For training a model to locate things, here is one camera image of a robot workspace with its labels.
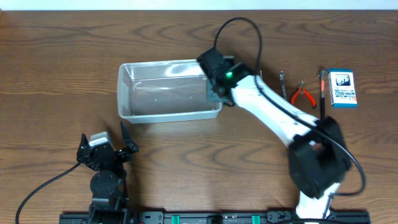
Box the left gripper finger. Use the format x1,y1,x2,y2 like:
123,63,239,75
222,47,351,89
79,133,90,153
120,121,139,153

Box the clear plastic container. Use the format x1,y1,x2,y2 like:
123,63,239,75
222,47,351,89
117,59,223,124

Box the blue white screw box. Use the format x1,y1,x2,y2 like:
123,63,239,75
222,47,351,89
328,68,358,108

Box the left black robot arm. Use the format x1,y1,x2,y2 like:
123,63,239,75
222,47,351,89
76,123,139,224

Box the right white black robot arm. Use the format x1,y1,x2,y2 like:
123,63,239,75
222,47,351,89
197,48,352,220

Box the small black hammer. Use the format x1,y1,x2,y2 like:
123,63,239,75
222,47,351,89
318,69,327,120

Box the right black cable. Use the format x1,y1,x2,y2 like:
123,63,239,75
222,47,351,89
213,17,367,197

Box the black cable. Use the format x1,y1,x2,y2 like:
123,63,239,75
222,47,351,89
14,161,83,224
213,17,367,197

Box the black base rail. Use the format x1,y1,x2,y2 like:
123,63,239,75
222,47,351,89
58,210,371,224

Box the silver ring wrench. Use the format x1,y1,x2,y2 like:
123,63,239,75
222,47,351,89
279,71,287,100

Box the red handled pliers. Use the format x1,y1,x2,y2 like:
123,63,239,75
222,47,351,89
290,81,317,109

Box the left black cable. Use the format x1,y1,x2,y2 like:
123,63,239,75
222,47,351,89
14,161,83,224

